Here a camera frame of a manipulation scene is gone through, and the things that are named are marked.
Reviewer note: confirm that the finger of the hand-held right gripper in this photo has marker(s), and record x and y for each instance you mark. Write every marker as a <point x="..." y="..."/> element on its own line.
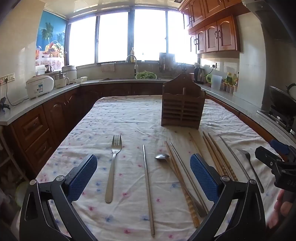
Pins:
<point x="268" y="157"/>
<point x="279" y="146"/>

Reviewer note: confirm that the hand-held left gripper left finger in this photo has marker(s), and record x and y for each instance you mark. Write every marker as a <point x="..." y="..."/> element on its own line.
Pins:
<point x="83" y="178"/>

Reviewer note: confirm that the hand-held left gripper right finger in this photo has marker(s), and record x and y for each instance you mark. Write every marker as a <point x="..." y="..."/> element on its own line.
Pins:
<point x="203" y="178"/>

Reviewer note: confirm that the small metal fork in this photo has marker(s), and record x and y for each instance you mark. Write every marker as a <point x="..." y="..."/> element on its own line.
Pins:
<point x="245" y="154"/>

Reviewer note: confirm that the wooden chopstick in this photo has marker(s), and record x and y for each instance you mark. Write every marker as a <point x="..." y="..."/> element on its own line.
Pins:
<point x="212" y="151"/>
<point x="222" y="155"/>
<point x="209" y="150"/>
<point x="192" y="210"/>

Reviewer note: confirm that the metal chopstick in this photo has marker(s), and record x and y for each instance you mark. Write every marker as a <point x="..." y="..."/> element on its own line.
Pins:
<point x="179" y="157"/>
<point x="231" y="153"/>
<point x="148" y="192"/>

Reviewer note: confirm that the metal spoon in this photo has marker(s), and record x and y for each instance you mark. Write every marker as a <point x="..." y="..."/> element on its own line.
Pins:
<point x="161" y="157"/>

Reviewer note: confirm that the wooden utensil holder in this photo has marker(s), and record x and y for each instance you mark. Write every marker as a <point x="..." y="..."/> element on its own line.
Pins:
<point x="182" y="109"/>

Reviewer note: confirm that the person's right hand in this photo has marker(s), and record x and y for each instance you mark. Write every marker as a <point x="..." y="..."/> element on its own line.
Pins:
<point x="285" y="208"/>

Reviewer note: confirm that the gas stove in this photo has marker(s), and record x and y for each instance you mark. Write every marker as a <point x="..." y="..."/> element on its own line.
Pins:
<point x="279" y="118"/>

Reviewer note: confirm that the large metal fork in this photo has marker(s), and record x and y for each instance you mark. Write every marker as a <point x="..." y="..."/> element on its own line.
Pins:
<point x="112" y="166"/>

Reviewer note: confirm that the black wok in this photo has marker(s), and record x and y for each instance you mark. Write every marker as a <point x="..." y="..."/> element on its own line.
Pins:
<point x="281" y="95"/>

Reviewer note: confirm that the wooden lower cabinets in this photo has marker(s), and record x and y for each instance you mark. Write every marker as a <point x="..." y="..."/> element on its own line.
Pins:
<point x="34" y="129"/>

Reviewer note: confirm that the wooden cabinets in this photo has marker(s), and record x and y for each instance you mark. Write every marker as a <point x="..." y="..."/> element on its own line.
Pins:
<point x="215" y="34"/>
<point x="34" y="129"/>

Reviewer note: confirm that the floral white tablecloth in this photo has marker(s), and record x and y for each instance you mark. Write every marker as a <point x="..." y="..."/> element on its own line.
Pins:
<point x="129" y="120"/>

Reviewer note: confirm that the row of seasoning jars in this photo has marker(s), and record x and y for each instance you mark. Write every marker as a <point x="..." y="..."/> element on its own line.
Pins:
<point x="229" y="89"/>

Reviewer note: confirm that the yellow cooking oil bottles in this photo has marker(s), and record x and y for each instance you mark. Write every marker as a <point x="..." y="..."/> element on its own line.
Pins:
<point x="229" y="78"/>

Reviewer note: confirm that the white plastic jug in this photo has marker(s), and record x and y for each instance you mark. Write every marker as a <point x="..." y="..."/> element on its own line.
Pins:
<point x="217" y="83"/>

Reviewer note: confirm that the grey kitchen countertop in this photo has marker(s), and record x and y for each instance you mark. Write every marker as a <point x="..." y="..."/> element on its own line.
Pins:
<point x="20" y="107"/>

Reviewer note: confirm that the green plastic jug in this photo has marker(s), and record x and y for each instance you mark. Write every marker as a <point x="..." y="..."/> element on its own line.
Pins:
<point x="208" y="78"/>

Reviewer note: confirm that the white bowl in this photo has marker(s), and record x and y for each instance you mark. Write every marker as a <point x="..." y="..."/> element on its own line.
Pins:
<point x="83" y="79"/>

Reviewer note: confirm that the white rice cooker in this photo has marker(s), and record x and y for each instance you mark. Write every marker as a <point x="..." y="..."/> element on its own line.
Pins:
<point x="39" y="85"/>

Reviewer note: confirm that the dark electric kettle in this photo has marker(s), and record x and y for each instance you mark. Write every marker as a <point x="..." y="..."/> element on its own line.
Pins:
<point x="198" y="74"/>

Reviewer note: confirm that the white electric pot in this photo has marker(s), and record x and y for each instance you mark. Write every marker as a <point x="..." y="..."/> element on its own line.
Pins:
<point x="69" y="73"/>

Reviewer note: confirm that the black phone holder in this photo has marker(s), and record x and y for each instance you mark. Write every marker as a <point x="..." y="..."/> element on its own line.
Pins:
<point x="3" y="103"/>

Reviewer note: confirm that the dark kitchen tools stand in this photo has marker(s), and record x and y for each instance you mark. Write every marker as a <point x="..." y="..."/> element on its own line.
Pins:
<point x="183" y="67"/>

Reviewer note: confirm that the white hanging towel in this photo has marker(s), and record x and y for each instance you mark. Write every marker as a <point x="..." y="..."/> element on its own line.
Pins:
<point x="108" y="67"/>

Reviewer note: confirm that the colander with green vegetables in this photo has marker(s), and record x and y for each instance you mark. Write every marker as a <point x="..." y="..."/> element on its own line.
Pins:
<point x="146" y="75"/>

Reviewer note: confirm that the metal utensil rack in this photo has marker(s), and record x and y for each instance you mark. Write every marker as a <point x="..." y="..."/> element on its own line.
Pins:
<point x="167" y="61"/>

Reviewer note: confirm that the steel sink faucet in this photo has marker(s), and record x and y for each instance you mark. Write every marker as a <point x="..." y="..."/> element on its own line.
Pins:
<point x="135" y="67"/>

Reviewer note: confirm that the range hood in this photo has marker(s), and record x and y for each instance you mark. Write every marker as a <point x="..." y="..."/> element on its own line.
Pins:
<point x="275" y="20"/>

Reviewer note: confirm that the wooden upper cabinets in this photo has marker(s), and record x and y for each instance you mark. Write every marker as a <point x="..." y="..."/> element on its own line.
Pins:
<point x="215" y="34"/>

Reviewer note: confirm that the kitchen window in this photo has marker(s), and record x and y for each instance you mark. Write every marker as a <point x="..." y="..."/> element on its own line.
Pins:
<point x="113" y="37"/>

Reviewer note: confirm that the black wall outlet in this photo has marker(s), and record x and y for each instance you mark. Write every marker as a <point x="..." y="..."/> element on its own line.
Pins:
<point x="213" y="65"/>

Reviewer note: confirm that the wall power outlet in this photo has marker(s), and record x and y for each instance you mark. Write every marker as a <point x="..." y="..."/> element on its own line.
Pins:
<point x="8" y="78"/>

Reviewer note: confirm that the wall poster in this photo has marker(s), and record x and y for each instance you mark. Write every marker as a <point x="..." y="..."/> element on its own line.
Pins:
<point x="49" y="34"/>

